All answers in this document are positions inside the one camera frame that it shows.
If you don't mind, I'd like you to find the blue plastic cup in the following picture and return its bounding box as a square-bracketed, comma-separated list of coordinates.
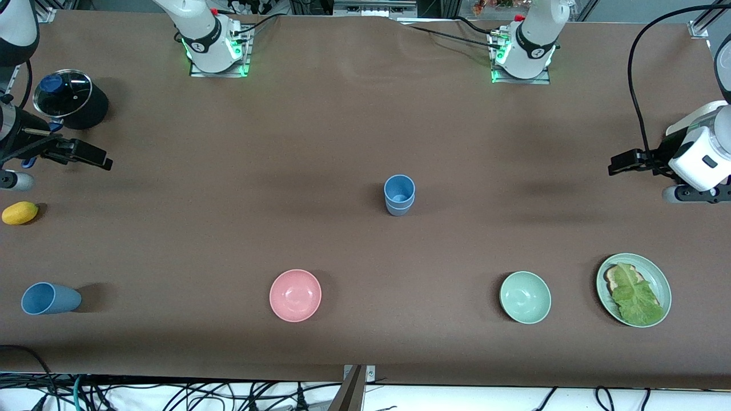
[21, 282, 82, 316]
[385, 196, 415, 217]
[383, 174, 416, 209]

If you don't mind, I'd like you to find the black pot with lid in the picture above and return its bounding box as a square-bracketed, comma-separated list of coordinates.
[33, 69, 93, 118]

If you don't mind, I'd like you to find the yellow lemon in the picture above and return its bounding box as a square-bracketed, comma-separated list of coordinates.
[1, 201, 39, 225]

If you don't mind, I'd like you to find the toast bread slice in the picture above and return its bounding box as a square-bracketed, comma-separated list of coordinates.
[604, 264, 645, 295]

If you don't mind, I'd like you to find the mint green plate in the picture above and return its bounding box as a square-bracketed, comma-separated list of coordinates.
[596, 253, 672, 328]

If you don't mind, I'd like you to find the green lettuce leaf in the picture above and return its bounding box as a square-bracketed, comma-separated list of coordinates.
[611, 263, 666, 326]

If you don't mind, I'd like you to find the mint green bowl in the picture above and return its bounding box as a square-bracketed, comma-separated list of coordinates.
[499, 271, 552, 325]

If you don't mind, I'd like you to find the pink bowl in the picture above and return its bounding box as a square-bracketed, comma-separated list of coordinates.
[269, 269, 322, 323]

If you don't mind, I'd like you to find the brown table cover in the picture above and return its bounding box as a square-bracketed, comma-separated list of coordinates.
[0, 9, 731, 390]

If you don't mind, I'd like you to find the silver electronics box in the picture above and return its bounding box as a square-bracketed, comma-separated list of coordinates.
[333, 0, 419, 18]

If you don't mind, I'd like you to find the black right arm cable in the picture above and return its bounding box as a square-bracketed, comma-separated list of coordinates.
[19, 59, 34, 110]

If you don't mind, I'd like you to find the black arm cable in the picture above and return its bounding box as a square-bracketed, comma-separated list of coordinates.
[628, 3, 731, 167]
[19, 59, 34, 110]

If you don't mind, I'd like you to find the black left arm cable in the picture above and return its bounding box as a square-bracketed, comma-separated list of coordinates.
[628, 3, 731, 167]

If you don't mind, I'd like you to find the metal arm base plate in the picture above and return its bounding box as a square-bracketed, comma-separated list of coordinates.
[188, 24, 253, 78]
[490, 30, 552, 86]

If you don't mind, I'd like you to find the metal table bracket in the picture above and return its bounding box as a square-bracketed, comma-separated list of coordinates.
[328, 364, 377, 411]

